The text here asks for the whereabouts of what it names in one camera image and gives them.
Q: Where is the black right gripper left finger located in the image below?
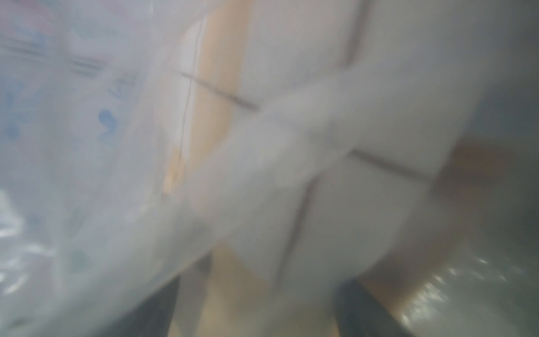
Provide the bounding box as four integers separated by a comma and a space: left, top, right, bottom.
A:
97, 276, 181, 337

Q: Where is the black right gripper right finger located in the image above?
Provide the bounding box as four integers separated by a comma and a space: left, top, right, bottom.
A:
334, 279, 413, 337

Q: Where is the orange cream striped blanket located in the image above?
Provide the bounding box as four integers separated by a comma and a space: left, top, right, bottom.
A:
161, 1, 533, 336

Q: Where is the clear plastic vacuum bag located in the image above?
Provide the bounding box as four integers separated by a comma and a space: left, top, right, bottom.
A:
1, 1, 538, 336

